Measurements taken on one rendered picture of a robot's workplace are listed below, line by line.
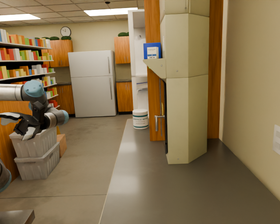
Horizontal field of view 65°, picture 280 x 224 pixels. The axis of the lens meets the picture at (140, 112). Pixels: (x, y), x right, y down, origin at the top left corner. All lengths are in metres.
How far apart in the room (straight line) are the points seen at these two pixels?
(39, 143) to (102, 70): 3.44
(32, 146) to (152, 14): 2.35
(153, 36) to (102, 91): 4.76
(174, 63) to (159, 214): 0.68
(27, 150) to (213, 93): 2.49
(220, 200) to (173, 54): 0.69
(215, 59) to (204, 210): 0.97
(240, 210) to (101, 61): 5.50
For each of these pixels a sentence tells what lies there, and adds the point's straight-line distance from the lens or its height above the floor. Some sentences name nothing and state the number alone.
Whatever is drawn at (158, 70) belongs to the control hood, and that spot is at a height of 1.45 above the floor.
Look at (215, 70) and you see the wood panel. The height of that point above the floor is 1.42.
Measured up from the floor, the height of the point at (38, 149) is 0.44.
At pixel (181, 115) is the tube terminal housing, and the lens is 1.17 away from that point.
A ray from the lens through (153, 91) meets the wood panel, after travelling 1.51.
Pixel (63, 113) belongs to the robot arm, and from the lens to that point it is 1.17.
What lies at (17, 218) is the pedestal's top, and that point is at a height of 0.94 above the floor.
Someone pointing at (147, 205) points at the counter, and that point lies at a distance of 0.96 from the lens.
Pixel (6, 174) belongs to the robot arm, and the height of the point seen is 1.07.
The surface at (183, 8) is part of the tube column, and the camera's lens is 1.17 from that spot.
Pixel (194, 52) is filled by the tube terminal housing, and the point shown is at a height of 1.53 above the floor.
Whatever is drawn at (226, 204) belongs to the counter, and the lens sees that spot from 1.00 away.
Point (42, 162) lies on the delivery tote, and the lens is 3.25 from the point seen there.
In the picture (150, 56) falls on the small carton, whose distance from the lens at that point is 1.21.
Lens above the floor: 1.51
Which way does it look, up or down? 13 degrees down
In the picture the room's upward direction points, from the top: 3 degrees counter-clockwise
